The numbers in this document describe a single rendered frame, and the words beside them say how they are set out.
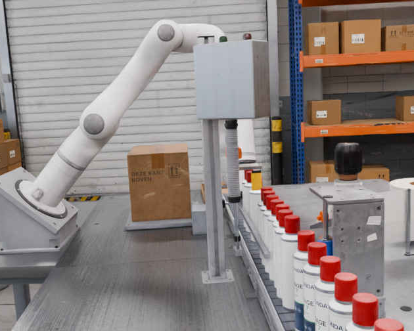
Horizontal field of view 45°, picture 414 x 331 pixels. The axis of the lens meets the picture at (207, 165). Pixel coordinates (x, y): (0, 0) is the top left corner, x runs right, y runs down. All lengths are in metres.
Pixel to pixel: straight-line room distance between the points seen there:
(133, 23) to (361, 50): 2.51
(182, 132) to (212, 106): 4.58
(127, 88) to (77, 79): 4.31
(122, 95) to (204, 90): 0.54
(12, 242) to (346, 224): 1.23
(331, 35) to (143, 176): 3.62
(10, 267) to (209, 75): 0.91
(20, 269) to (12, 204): 0.24
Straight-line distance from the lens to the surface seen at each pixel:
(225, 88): 1.25
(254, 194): 1.53
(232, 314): 1.24
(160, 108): 5.85
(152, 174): 1.97
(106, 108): 1.74
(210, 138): 1.35
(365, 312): 0.70
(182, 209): 1.99
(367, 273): 1.04
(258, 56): 1.24
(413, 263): 1.45
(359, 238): 1.02
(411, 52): 5.34
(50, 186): 1.86
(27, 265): 1.73
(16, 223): 1.85
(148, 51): 1.73
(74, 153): 1.81
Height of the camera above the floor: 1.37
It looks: 9 degrees down
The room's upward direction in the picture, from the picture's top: 3 degrees counter-clockwise
